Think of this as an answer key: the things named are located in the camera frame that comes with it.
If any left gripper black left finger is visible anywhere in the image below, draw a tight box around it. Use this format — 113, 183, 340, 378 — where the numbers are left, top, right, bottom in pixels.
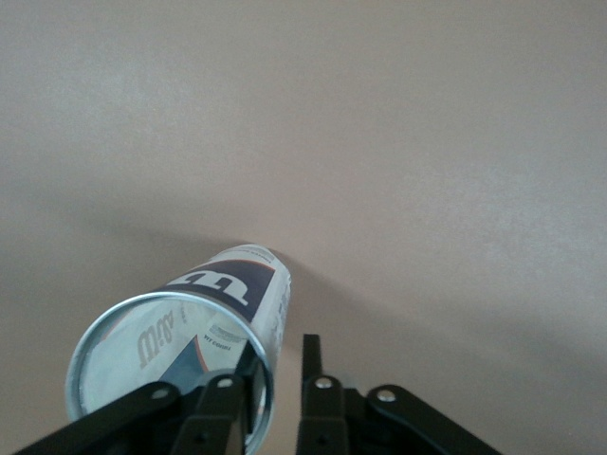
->
13, 348, 262, 455

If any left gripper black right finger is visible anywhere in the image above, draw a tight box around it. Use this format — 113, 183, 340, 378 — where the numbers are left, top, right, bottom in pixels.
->
294, 334, 504, 455

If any white blue tennis ball can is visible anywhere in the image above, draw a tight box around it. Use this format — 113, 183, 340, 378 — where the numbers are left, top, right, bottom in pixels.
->
64, 243, 293, 454

